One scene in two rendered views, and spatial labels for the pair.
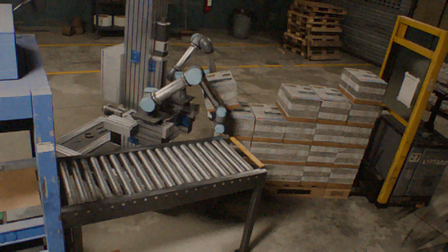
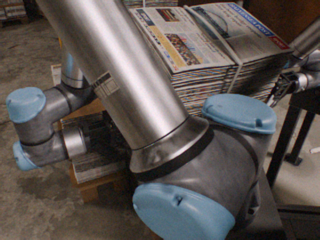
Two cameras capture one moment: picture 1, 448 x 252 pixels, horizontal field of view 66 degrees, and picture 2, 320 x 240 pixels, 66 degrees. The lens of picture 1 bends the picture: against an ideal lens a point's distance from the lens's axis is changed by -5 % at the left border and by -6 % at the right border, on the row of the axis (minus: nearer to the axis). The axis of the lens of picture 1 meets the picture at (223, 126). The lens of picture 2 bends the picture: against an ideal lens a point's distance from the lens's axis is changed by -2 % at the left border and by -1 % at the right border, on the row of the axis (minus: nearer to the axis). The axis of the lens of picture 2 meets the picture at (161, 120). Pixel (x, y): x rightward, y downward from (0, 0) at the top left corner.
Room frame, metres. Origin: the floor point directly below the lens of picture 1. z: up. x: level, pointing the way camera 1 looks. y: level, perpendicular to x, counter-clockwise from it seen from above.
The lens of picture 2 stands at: (3.36, 0.75, 1.24)
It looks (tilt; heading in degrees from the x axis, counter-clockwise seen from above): 34 degrees down; 257
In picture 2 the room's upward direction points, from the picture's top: straight up
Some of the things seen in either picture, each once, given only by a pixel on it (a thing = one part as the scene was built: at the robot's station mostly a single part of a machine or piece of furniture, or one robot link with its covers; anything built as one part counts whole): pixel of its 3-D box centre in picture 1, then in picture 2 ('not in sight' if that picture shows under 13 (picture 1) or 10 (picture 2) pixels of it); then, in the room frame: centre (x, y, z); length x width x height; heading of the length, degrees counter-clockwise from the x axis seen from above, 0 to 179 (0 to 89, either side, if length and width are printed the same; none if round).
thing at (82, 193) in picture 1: (79, 182); not in sight; (1.70, 0.80, 0.77); 0.47 x 0.05 x 0.05; 34
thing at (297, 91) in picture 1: (301, 91); not in sight; (3.17, -0.66, 1.06); 0.37 x 0.29 x 0.01; 12
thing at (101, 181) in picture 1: (101, 179); not in sight; (1.77, 0.69, 0.77); 0.47 x 0.05 x 0.05; 34
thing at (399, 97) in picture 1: (405, 82); not in sight; (3.38, -1.68, 1.28); 0.57 x 0.01 x 0.65; 11
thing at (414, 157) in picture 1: (404, 160); not in sight; (3.45, -2.03, 0.40); 0.69 x 0.55 x 0.80; 11
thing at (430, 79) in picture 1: (411, 125); not in sight; (3.05, -1.73, 0.97); 0.09 x 0.09 x 1.75; 11
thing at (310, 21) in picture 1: (313, 28); not in sight; (9.85, -1.96, 0.65); 1.33 x 0.94 x 1.30; 128
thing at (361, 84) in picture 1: (346, 135); not in sight; (3.30, -1.24, 0.65); 0.39 x 0.30 x 1.29; 11
